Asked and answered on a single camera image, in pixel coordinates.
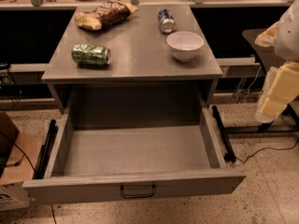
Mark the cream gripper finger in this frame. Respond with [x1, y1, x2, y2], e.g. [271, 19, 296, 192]
[254, 22, 278, 48]
[255, 61, 299, 123]

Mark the green soda can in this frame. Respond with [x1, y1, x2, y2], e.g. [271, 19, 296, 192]
[71, 44, 111, 67]

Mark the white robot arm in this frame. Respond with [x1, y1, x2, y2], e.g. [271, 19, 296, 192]
[254, 0, 299, 123]

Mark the blue soda can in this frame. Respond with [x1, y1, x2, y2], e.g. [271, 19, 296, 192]
[157, 9, 176, 34]

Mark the grey open top drawer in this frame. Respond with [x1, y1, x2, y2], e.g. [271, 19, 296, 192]
[23, 84, 245, 204]

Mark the dark office chair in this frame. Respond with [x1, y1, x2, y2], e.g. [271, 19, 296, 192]
[225, 29, 299, 134]

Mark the white ceramic bowl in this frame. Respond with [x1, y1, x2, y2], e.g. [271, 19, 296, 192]
[166, 31, 204, 62]

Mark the grey cabinet desk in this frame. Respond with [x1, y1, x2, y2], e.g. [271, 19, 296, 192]
[41, 4, 224, 114]

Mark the brown chip bag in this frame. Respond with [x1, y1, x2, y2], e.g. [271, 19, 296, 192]
[74, 0, 138, 31]

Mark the brown cardboard box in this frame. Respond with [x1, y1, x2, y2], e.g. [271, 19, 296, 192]
[0, 112, 43, 211]

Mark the black floor cable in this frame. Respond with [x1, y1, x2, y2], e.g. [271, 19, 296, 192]
[235, 136, 299, 164]

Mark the black right drawer rail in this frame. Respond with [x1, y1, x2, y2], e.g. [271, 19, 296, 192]
[212, 105, 236, 162]

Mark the black drawer rail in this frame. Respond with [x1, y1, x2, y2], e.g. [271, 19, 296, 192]
[36, 119, 57, 179]
[212, 105, 236, 162]

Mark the black metal drawer handle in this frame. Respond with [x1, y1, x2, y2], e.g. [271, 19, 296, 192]
[121, 185, 156, 199]

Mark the black left drawer rail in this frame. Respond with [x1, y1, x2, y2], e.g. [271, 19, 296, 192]
[36, 119, 57, 179]

